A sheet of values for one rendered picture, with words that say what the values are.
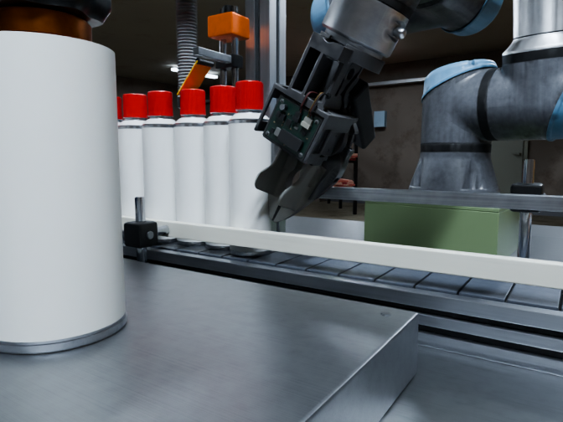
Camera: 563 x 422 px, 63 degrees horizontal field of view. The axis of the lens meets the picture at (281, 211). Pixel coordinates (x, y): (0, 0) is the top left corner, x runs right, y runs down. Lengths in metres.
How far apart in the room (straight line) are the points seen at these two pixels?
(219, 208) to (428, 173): 0.39
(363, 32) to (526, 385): 0.32
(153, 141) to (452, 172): 0.47
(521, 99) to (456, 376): 0.48
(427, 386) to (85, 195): 0.27
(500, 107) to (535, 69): 0.07
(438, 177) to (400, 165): 8.76
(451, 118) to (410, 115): 8.72
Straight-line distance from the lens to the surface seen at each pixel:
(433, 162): 0.82
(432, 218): 0.79
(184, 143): 0.61
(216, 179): 0.58
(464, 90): 0.81
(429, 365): 0.41
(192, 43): 0.78
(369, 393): 0.30
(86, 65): 0.31
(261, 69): 0.72
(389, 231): 0.83
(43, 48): 0.31
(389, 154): 9.66
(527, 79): 0.77
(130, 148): 0.68
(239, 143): 0.54
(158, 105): 0.65
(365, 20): 0.46
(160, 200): 0.64
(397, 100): 9.67
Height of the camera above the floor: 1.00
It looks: 7 degrees down
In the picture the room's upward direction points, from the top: straight up
